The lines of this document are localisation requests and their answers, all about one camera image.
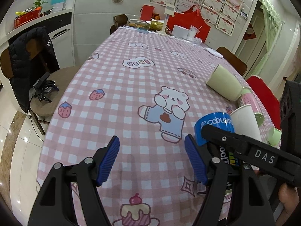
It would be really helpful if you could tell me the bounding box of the red gift bag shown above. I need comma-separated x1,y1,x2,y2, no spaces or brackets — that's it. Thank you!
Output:
167,5,211,42

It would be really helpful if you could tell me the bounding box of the blue black metal cup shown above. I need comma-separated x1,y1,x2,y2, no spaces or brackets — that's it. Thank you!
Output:
185,112,242,195

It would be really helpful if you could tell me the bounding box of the white paper cup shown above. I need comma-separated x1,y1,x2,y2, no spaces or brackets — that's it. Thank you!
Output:
230,104,262,142

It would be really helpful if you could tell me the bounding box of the food container with snacks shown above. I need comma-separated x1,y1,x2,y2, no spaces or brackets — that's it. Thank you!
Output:
127,19,150,30

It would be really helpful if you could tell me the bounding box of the brown wooden chair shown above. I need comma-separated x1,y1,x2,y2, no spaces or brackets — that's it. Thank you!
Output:
110,14,128,35
216,47,247,76

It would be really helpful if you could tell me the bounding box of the person's hand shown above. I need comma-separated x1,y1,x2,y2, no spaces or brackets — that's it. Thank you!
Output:
275,183,299,225

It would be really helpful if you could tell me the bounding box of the white desk lamp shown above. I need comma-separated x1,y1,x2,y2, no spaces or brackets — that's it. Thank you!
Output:
157,4,175,36

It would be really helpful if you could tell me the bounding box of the pink green clear tumbler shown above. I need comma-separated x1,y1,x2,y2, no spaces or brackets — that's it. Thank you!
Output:
237,87,265,127

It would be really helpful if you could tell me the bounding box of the potted green plant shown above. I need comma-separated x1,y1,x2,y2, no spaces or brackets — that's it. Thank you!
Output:
32,0,47,9

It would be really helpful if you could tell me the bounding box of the teal white humidifier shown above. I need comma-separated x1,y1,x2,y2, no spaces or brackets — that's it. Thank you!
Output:
51,0,66,12

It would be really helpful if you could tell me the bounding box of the brown wooden chair right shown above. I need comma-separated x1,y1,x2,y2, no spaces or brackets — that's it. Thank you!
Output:
216,47,247,76

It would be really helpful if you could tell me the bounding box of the red door diamond decoration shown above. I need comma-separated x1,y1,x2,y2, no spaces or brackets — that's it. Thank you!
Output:
243,24,257,40

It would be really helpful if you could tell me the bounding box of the large light green cup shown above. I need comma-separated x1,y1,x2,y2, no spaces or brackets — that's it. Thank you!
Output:
206,64,243,102

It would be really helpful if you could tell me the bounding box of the red cushioned chair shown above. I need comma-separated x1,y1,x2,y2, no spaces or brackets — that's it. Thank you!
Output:
246,76,281,130

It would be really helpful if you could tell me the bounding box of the white cabinet with counter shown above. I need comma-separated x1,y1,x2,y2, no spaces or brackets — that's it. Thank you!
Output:
1,9,75,68

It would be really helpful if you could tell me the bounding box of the white box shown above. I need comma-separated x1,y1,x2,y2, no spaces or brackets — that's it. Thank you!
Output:
172,25,189,39

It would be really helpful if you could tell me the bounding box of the brown wooden chair far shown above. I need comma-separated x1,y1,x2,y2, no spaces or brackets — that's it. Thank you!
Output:
110,14,128,35

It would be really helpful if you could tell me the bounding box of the small red bag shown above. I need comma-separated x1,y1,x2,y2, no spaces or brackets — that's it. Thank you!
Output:
140,5,155,21

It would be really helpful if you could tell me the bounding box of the plastic cup with straw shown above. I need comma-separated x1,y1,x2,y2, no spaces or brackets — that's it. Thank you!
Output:
187,26,203,38

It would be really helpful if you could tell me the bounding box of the pink checkered tablecloth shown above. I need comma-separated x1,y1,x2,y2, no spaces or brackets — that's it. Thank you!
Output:
36,25,281,226

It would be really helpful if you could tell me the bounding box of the white plastic bag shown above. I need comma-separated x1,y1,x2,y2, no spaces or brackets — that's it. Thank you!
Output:
205,47,223,58

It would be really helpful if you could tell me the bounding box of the chair with black jacket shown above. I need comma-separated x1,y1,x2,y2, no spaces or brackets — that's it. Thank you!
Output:
1,27,80,135

